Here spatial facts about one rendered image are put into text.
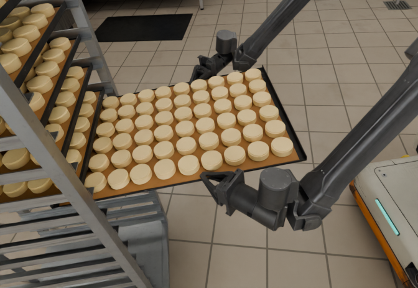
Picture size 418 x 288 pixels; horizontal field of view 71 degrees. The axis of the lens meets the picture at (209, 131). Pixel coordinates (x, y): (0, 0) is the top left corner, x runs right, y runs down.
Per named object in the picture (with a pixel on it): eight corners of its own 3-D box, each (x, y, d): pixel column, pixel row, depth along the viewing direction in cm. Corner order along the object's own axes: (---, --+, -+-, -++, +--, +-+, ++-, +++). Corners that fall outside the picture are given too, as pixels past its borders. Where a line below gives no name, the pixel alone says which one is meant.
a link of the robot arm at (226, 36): (249, 71, 103) (246, 55, 109) (254, 43, 94) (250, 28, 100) (214, 71, 103) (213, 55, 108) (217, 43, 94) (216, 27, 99)
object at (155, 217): (164, 214, 152) (163, 211, 150) (164, 219, 150) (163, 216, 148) (40, 235, 151) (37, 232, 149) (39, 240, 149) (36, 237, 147)
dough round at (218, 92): (214, 90, 91) (214, 85, 90) (230, 91, 90) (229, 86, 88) (209, 101, 88) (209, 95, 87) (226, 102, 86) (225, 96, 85)
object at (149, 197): (156, 195, 140) (155, 191, 138) (156, 200, 138) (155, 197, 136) (22, 217, 138) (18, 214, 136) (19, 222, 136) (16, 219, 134)
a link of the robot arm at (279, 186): (320, 228, 58) (300, 196, 65) (334, 187, 52) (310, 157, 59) (264, 240, 56) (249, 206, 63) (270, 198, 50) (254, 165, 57)
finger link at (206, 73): (180, 76, 95) (199, 61, 100) (185, 93, 100) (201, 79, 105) (196, 81, 92) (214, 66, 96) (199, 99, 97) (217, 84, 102)
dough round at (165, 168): (176, 162, 73) (175, 157, 71) (175, 179, 69) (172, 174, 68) (157, 163, 73) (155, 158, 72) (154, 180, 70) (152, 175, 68)
